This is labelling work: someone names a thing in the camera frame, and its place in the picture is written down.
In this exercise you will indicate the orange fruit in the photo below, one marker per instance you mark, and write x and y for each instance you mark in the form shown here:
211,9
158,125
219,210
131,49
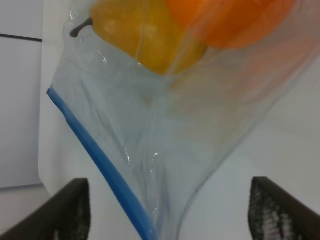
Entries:
229,24

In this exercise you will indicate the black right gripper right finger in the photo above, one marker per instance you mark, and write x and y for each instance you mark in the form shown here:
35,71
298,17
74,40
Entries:
274,214

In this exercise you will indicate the yellow pear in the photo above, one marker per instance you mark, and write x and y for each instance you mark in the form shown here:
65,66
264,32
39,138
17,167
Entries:
145,30

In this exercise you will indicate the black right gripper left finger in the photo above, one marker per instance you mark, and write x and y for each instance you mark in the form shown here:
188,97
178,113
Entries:
66,216

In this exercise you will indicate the clear zip bag blue seal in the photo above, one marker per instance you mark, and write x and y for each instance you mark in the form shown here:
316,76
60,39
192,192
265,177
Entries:
158,138

